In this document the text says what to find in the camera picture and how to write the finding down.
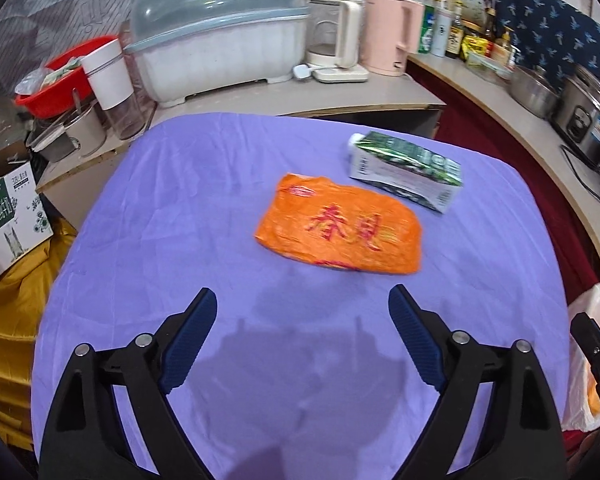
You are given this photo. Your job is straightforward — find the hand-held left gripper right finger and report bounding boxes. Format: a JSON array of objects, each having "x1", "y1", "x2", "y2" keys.
[{"x1": 387, "y1": 284, "x2": 565, "y2": 480}]

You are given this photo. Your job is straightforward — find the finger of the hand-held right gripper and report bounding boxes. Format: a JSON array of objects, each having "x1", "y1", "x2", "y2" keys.
[{"x1": 570, "y1": 312, "x2": 600, "y2": 378}]

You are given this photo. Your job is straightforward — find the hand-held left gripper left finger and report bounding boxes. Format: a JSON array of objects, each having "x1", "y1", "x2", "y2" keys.
[{"x1": 39, "y1": 287, "x2": 218, "y2": 480}]

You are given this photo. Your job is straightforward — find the white plastic bin bag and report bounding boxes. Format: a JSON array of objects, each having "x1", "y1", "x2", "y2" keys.
[{"x1": 562, "y1": 282, "x2": 600, "y2": 431}]

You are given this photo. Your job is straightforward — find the orange printed wrapper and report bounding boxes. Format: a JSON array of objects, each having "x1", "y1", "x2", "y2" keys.
[{"x1": 254, "y1": 172, "x2": 423, "y2": 276}]

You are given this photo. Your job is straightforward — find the purple tablecloth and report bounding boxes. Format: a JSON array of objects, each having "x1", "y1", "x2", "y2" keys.
[{"x1": 30, "y1": 110, "x2": 573, "y2": 480}]

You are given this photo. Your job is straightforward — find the red counter curtain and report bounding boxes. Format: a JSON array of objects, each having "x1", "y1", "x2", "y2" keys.
[{"x1": 405, "y1": 60, "x2": 600, "y2": 311}]

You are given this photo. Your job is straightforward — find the dark green milk carton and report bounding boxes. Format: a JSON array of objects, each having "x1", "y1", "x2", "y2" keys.
[{"x1": 347, "y1": 131, "x2": 465, "y2": 215}]

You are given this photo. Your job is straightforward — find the yellow cloth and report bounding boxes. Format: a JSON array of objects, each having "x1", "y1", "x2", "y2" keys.
[{"x1": 0, "y1": 220, "x2": 78, "y2": 453}]

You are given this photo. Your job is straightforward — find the printed cardboard box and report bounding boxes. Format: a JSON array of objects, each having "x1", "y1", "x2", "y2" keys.
[{"x1": 0, "y1": 160, "x2": 55, "y2": 281}]

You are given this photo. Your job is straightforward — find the steel rice cooker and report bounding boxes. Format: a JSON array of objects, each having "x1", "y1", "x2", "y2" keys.
[{"x1": 550, "y1": 62, "x2": 600, "y2": 163}]

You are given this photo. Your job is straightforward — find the small grey mug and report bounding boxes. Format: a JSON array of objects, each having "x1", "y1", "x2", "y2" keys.
[{"x1": 62, "y1": 105, "x2": 108, "y2": 163}]

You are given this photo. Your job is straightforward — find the small steel pot with lid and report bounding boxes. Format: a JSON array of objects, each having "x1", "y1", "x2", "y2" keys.
[{"x1": 509, "y1": 64, "x2": 563, "y2": 118}]

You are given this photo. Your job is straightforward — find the white blender cup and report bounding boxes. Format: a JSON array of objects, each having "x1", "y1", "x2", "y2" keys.
[{"x1": 80, "y1": 40, "x2": 143, "y2": 141}]

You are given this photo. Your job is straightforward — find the red plastic basin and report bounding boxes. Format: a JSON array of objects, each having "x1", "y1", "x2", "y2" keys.
[{"x1": 15, "y1": 35, "x2": 121, "y2": 118}]

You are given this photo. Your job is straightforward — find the clear glass bowl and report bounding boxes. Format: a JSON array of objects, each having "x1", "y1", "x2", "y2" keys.
[{"x1": 467, "y1": 52, "x2": 516, "y2": 81}]

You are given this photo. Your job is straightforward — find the white dish cabinet blue lid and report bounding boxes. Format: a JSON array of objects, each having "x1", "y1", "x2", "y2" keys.
[{"x1": 125, "y1": 0, "x2": 311, "y2": 107}]

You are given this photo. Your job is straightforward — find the yellow seasoning packets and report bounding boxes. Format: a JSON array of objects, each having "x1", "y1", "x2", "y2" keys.
[{"x1": 461, "y1": 35, "x2": 493, "y2": 63}]

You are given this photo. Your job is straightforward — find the orange sauce bottle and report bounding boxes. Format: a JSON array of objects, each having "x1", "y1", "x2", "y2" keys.
[{"x1": 497, "y1": 25, "x2": 513, "y2": 61}]

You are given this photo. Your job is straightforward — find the dark sauce bottle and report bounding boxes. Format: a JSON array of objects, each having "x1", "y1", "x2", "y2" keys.
[{"x1": 445, "y1": 2, "x2": 465, "y2": 59}]

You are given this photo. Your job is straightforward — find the green tin can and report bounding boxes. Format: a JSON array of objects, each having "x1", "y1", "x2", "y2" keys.
[{"x1": 419, "y1": 6, "x2": 436, "y2": 54}]

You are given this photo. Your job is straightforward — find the white bottle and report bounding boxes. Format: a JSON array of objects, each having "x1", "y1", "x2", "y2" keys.
[{"x1": 430, "y1": 0, "x2": 453, "y2": 57}]

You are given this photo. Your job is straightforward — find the pink electric kettle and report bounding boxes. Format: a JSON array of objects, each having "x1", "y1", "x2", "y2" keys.
[{"x1": 362, "y1": 0, "x2": 426, "y2": 77}]

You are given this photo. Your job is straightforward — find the white soy milk maker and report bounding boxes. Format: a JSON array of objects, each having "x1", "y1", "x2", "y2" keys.
[{"x1": 304, "y1": 0, "x2": 370, "y2": 83}]

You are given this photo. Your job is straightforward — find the pale green carton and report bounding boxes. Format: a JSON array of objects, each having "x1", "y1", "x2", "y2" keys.
[{"x1": 450, "y1": 0, "x2": 488, "y2": 26}]

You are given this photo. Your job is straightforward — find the black power cable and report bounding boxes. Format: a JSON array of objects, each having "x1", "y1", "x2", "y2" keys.
[{"x1": 560, "y1": 145, "x2": 600, "y2": 201}]

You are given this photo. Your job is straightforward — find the blue printed wall cloth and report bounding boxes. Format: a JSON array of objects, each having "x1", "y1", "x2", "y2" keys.
[{"x1": 495, "y1": 0, "x2": 600, "y2": 91}]

